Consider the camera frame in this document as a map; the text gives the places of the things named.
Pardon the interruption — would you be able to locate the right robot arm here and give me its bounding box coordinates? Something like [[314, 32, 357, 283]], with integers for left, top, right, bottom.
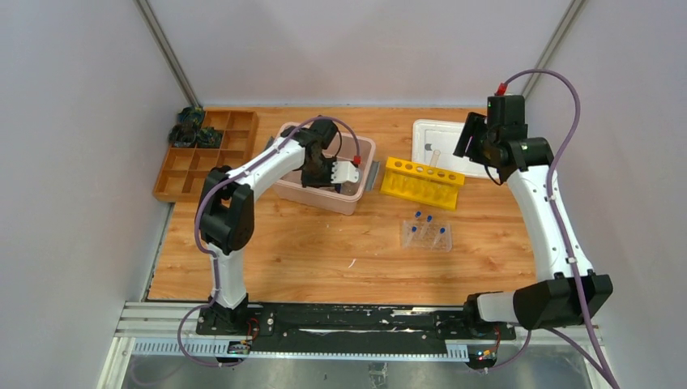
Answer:
[[454, 95, 613, 339]]

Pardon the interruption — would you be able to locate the white plastic lid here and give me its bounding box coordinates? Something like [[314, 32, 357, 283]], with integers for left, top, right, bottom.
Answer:
[[412, 119, 489, 179]]

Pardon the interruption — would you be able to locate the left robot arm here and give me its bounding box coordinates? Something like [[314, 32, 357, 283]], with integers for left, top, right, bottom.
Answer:
[[194, 116, 340, 335]]

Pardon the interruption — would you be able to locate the yellow test tube rack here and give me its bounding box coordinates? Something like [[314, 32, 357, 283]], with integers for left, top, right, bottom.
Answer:
[[380, 157, 465, 210]]

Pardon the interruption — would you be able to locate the pink plastic bin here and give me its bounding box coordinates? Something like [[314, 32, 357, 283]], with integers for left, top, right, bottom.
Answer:
[[272, 122, 376, 216]]

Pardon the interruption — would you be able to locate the clear glass test tube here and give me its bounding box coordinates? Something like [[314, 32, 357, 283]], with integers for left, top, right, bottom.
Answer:
[[429, 150, 442, 168]]

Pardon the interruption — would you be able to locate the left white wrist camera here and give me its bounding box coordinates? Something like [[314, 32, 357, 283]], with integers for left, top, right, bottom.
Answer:
[[331, 160, 361, 185]]

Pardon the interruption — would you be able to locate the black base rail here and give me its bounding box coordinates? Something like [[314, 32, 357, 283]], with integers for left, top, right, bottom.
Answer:
[[195, 302, 516, 355]]

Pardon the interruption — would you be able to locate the wooden compartment tray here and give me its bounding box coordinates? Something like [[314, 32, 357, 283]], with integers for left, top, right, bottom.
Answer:
[[152, 108, 258, 203]]

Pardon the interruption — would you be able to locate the clear well plate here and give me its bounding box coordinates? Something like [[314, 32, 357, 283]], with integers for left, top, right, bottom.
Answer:
[[400, 220, 453, 252]]

